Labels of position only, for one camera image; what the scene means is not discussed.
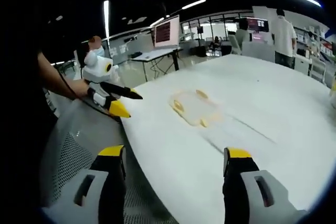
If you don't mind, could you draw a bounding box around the person's black shirt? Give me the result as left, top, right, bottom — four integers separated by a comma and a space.
0, 45, 59, 209

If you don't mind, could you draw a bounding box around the wall screen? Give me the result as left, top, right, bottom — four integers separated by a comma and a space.
246, 17, 270, 33

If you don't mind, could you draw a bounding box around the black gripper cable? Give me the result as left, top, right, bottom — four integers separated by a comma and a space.
56, 69, 79, 99

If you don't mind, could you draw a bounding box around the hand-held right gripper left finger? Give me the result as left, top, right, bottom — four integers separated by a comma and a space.
41, 144, 127, 224

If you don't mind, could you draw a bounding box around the short ceiling light strip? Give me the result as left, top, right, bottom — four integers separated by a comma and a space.
181, 0, 207, 10

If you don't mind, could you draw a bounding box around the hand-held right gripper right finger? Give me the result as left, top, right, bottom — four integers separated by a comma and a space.
222, 147, 308, 224

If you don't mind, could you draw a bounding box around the upright light strip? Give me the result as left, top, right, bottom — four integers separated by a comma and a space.
103, 0, 110, 39

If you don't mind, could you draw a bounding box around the large computer monitor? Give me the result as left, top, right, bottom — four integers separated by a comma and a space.
153, 15, 181, 50

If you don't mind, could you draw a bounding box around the clear tray with yellow clips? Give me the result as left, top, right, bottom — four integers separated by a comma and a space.
167, 89, 224, 129

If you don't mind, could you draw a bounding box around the white desk with metal legs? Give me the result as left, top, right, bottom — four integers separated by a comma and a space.
130, 47, 184, 83

